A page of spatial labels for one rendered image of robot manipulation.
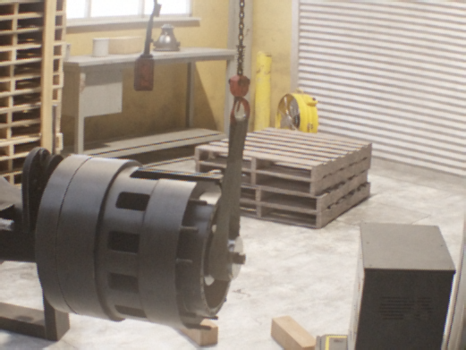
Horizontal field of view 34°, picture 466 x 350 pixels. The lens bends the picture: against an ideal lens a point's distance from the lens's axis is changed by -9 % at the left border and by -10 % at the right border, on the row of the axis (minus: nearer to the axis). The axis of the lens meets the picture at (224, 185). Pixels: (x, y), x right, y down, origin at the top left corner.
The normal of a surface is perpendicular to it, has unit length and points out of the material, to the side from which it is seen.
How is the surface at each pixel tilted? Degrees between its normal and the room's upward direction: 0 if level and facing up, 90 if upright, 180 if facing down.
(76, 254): 84
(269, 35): 90
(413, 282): 90
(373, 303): 90
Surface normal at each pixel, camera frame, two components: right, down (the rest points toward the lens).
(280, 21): -0.68, 0.15
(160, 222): -0.21, -0.40
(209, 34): 0.73, 0.18
